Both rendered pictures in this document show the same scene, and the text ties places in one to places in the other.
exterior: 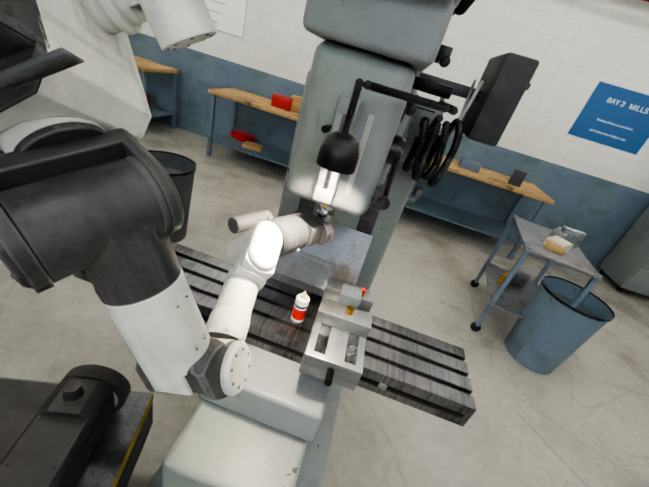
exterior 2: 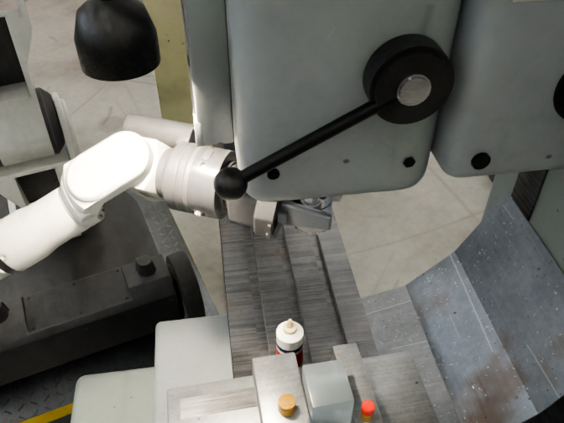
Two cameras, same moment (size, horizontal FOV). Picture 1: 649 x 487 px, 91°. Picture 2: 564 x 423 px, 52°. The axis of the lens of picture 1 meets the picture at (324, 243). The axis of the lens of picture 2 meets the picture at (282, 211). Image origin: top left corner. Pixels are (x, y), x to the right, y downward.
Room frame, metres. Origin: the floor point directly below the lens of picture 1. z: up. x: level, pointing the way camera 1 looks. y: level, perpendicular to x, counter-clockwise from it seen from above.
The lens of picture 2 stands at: (0.61, -0.49, 1.69)
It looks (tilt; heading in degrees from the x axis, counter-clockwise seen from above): 42 degrees down; 77
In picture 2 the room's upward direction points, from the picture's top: straight up
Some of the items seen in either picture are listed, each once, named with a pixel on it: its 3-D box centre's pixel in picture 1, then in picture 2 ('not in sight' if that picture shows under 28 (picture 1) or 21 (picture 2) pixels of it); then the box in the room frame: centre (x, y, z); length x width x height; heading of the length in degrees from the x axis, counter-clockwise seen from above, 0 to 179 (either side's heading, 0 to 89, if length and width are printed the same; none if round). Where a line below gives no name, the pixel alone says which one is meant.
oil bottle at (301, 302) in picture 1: (300, 304); (289, 342); (0.74, 0.01, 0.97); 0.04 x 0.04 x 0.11
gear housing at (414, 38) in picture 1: (381, 28); not in sight; (0.81, 0.02, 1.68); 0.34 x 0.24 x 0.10; 175
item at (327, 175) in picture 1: (336, 152); (206, 42); (0.66, 0.03, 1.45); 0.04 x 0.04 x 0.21; 85
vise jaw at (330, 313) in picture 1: (344, 317); (283, 412); (0.70, -0.11, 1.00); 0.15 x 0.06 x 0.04; 87
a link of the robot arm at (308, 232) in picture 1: (298, 231); (241, 190); (0.69, 0.07, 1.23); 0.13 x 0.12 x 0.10; 60
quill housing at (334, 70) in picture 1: (349, 132); (326, 9); (0.77, 0.02, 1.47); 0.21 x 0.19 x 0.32; 85
